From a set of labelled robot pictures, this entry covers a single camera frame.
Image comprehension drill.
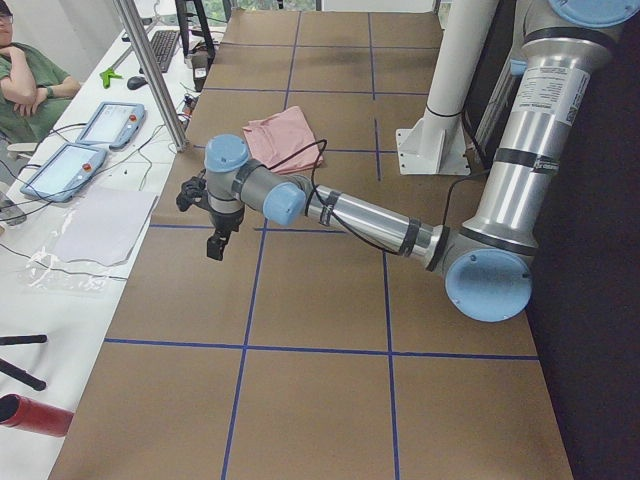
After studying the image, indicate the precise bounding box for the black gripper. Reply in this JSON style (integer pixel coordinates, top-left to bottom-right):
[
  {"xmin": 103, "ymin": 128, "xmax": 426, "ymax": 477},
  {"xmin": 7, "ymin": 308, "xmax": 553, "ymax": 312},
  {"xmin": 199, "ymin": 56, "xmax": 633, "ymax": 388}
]
[{"xmin": 176, "ymin": 171, "xmax": 245, "ymax": 261}]

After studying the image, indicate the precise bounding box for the pink Snoopy t-shirt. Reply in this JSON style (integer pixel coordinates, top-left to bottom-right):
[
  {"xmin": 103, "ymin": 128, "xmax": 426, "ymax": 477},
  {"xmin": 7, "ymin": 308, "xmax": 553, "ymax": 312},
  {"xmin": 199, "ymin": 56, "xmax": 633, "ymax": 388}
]
[{"xmin": 243, "ymin": 106, "xmax": 319, "ymax": 174}]

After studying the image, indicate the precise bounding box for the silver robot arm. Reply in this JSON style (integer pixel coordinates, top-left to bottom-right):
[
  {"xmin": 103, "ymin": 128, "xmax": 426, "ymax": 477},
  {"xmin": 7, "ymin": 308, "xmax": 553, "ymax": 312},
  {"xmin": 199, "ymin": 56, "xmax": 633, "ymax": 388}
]
[{"xmin": 176, "ymin": 1, "xmax": 639, "ymax": 322}]

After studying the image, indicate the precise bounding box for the upper teach pendant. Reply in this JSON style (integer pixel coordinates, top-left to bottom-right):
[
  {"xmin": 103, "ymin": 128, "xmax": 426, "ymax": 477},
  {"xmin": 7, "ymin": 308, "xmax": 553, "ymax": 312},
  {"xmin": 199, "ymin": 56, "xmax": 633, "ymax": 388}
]
[{"xmin": 76, "ymin": 102, "xmax": 146, "ymax": 150}]

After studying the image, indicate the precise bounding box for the teach pendant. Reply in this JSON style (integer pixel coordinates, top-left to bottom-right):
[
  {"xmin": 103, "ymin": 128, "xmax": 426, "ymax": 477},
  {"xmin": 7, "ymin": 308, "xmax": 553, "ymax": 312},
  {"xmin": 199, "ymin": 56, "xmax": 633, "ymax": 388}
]
[
  {"xmin": 20, "ymin": 143, "xmax": 107, "ymax": 203},
  {"xmin": 76, "ymin": 102, "xmax": 146, "ymax": 150}
]

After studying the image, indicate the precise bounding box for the lower teach pendant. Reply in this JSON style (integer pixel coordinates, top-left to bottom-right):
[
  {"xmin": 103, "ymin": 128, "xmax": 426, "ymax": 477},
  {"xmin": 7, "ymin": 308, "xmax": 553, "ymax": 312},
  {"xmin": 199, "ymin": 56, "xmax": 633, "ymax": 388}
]
[{"xmin": 20, "ymin": 143, "xmax": 107, "ymax": 203}]

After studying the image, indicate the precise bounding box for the black computer mouse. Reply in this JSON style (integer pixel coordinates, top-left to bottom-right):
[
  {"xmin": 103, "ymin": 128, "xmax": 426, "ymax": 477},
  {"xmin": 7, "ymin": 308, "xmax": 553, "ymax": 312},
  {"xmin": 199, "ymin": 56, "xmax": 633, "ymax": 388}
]
[{"xmin": 126, "ymin": 76, "xmax": 147, "ymax": 91}]

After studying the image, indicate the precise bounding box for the black electronics box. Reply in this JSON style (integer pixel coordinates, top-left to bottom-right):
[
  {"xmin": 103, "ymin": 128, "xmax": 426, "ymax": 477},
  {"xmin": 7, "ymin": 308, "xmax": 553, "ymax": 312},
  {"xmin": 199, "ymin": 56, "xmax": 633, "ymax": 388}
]
[{"xmin": 190, "ymin": 52, "xmax": 210, "ymax": 92}]

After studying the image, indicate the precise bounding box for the green plastic tool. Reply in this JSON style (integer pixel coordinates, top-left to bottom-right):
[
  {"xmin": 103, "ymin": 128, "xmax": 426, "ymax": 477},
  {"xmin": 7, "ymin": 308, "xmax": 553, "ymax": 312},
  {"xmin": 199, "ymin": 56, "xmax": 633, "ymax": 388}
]
[{"xmin": 99, "ymin": 68, "xmax": 122, "ymax": 89}]

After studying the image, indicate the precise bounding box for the black keyboard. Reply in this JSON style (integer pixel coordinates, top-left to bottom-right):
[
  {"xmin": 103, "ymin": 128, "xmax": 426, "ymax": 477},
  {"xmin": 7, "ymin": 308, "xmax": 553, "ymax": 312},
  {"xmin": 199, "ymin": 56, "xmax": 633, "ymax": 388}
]
[{"xmin": 150, "ymin": 30, "xmax": 180, "ymax": 73}]

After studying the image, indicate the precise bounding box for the seated person green shirt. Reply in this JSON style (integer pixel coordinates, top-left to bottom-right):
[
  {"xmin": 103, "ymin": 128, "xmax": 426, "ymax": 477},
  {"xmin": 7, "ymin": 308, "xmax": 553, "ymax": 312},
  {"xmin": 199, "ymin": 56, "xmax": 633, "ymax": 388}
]
[{"xmin": 1, "ymin": 2, "xmax": 81, "ymax": 143}]

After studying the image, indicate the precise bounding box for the red cylinder bottle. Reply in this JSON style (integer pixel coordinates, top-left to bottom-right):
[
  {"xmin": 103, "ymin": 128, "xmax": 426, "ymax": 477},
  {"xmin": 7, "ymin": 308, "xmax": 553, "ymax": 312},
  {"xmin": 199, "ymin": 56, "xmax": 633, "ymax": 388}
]
[{"xmin": 1, "ymin": 394, "xmax": 74, "ymax": 437}]

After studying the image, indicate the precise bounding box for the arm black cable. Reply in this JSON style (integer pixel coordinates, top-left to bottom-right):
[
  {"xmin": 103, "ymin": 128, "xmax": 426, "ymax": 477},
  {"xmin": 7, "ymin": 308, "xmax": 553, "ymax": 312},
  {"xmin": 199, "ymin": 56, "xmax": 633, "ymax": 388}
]
[{"xmin": 264, "ymin": 138, "xmax": 491, "ymax": 257}]

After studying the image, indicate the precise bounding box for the black camera tripod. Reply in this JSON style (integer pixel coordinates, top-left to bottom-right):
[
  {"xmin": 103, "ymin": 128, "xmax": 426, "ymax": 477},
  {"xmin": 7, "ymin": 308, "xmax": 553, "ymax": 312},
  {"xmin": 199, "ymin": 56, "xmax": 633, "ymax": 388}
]
[{"xmin": 1, "ymin": 334, "xmax": 48, "ymax": 392}]

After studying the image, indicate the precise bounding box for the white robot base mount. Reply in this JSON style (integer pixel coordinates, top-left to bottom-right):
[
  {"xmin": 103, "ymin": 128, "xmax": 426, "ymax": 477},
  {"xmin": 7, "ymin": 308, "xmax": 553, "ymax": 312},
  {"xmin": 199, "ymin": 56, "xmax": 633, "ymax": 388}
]
[{"xmin": 396, "ymin": 0, "xmax": 498, "ymax": 176}]

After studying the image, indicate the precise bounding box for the aluminium frame post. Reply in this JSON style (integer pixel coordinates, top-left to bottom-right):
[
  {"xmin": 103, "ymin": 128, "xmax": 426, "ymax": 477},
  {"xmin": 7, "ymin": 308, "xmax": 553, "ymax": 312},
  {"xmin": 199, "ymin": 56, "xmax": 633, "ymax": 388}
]
[{"xmin": 113, "ymin": 0, "xmax": 187, "ymax": 152}]

